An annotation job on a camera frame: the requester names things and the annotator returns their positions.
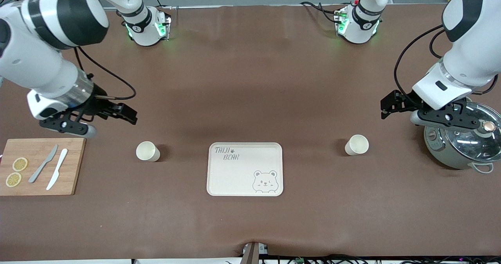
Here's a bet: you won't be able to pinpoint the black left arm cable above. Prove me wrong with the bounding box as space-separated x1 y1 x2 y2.
393 24 499 105

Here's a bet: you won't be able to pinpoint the brown table cover mat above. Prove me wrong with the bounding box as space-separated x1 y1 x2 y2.
0 4 501 261

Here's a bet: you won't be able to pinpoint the grey plastic knife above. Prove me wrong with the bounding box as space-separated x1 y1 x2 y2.
28 145 59 184

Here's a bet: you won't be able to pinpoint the cream tray with bear print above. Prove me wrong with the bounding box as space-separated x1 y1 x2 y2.
206 142 283 197

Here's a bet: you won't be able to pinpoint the metal camera bracket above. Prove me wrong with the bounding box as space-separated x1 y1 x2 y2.
241 242 269 264

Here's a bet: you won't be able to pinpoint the bamboo cutting board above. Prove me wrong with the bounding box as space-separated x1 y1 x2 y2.
0 138 87 196

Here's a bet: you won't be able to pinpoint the grey-green electric pot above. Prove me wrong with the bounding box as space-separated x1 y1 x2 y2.
424 124 495 174

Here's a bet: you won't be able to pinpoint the white plastic knife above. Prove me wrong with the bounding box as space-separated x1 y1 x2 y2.
46 148 68 191

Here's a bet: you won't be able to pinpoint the glass pot lid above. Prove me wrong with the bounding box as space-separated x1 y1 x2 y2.
446 101 501 163

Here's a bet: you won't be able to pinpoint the black base cables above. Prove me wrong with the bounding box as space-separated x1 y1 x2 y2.
300 1 345 25

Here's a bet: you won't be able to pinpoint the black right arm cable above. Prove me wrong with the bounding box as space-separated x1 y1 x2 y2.
74 47 137 101

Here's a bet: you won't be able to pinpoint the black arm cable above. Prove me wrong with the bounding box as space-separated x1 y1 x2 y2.
74 47 137 101
393 24 499 105

